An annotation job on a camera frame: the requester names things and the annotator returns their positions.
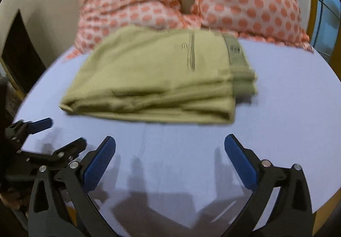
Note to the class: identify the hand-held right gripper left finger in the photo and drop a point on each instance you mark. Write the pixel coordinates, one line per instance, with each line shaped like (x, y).
(97, 163)

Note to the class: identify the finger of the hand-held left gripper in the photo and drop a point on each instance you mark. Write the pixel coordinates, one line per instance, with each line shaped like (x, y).
(40, 124)
(68, 149)

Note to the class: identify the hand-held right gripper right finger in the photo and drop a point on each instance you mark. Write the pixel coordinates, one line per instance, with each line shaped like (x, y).
(241, 163)

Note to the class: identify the olive green pants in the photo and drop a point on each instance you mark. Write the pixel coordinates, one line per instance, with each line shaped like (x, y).
(159, 74)

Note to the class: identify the dark wooden furniture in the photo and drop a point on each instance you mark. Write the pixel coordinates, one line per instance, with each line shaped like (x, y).
(22, 53)

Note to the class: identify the blue glass window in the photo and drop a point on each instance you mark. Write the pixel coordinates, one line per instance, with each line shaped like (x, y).
(327, 13)

